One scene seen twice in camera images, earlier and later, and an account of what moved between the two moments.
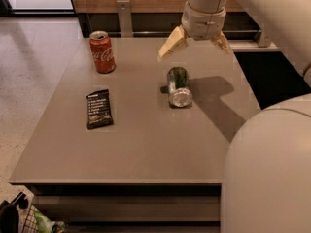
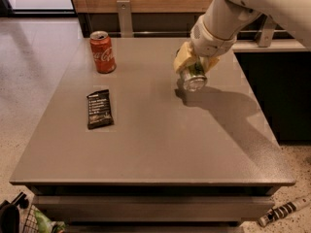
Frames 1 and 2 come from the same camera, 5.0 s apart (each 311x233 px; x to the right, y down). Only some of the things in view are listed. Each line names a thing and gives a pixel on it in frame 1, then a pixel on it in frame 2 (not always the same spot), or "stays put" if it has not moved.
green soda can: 181,94 → 193,77
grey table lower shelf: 131,208 stays put
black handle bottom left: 10,215 stays put
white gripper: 203,23 → 210,43
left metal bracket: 124,18 stays put
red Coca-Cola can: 102,51 stays put
